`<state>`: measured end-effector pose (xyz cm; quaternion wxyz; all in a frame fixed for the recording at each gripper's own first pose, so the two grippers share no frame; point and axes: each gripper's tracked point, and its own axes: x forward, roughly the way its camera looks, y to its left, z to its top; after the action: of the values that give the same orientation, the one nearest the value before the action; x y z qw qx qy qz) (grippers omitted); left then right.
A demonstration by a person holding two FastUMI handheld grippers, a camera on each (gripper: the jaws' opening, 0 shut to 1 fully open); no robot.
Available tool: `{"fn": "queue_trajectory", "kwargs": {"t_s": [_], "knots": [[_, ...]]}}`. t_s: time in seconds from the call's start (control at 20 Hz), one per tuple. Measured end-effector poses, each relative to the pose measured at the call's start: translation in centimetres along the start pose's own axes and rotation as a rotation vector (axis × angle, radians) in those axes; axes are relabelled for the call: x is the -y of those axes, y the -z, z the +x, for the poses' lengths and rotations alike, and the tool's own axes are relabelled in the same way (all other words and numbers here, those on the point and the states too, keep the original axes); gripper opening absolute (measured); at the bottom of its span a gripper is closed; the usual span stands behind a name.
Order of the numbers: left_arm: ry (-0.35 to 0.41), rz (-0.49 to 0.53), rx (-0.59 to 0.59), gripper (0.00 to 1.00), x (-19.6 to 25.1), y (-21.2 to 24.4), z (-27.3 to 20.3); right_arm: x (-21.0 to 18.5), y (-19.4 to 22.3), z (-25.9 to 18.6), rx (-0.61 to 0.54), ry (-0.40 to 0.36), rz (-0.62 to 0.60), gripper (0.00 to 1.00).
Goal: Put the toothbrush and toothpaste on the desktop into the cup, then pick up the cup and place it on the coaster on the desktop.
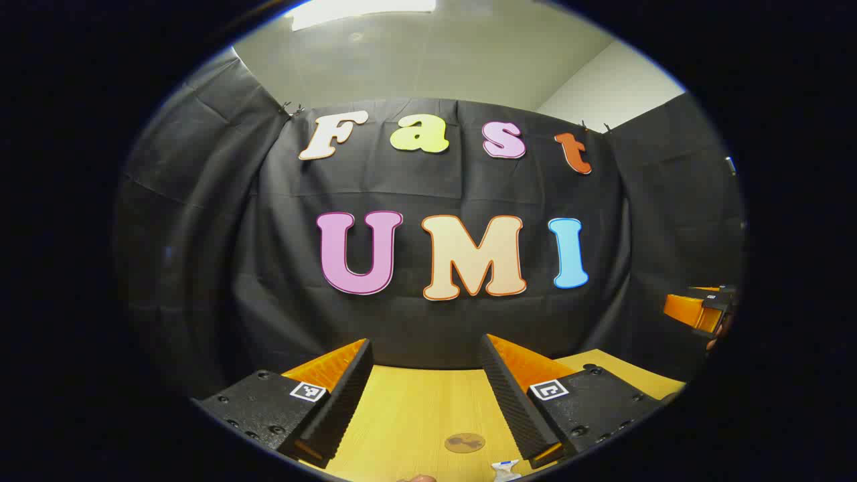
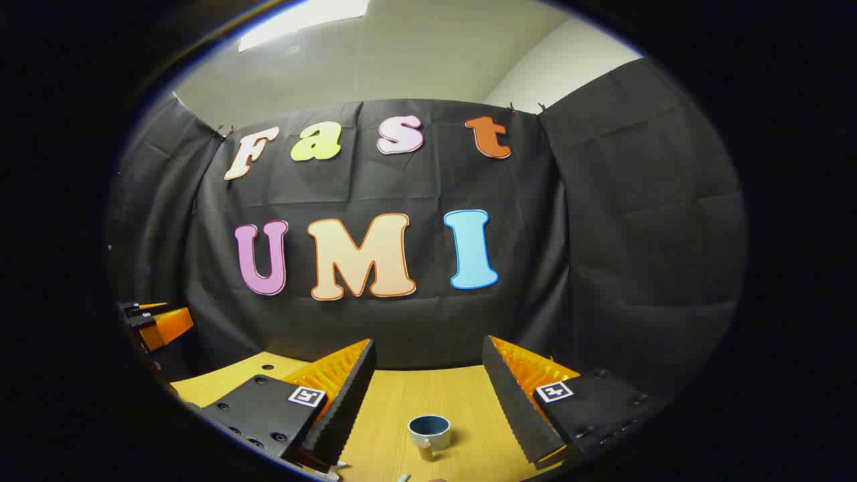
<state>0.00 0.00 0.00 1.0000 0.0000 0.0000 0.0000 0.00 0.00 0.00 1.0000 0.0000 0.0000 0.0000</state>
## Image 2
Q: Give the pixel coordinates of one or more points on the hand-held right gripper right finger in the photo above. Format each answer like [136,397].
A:
[515,402]

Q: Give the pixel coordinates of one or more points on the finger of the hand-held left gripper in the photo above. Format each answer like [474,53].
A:
[137,308]
[167,328]

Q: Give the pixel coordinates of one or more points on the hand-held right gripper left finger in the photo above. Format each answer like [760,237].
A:
[345,408]

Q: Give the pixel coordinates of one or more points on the wooden desktop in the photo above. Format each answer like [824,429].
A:
[402,395]

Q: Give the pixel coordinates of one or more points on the ceiling light panel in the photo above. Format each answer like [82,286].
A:
[301,17]

